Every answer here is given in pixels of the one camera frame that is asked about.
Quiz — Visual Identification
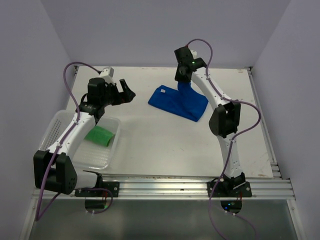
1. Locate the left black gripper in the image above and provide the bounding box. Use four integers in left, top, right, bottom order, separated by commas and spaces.
100, 79, 135, 107

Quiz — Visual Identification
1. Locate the blue microfiber towel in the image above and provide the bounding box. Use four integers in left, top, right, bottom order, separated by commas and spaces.
148, 82, 209, 122

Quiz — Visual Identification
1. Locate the green microfiber towel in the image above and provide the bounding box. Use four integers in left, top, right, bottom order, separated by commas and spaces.
84, 126, 115, 147

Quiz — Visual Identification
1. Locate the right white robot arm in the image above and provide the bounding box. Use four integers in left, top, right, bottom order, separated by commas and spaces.
174, 46, 246, 197

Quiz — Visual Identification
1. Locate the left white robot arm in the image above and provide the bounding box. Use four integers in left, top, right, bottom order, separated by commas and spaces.
33, 77, 136, 197

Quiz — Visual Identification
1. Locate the clear plastic basket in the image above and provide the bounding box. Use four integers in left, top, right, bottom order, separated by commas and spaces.
39, 110, 121, 170

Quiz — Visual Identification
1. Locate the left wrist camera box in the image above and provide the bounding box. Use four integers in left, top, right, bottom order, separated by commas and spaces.
99, 66, 115, 84

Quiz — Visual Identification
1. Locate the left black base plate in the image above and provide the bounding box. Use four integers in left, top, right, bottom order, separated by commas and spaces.
74, 181, 120, 198

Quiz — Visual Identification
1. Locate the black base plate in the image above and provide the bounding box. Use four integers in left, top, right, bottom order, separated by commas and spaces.
206, 181, 253, 198
74, 181, 120, 198

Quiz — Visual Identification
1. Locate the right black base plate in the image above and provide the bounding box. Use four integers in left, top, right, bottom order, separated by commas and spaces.
206, 181, 253, 198

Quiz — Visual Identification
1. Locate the aluminium mounting rail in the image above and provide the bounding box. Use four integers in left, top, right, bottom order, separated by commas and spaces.
31, 176, 296, 200

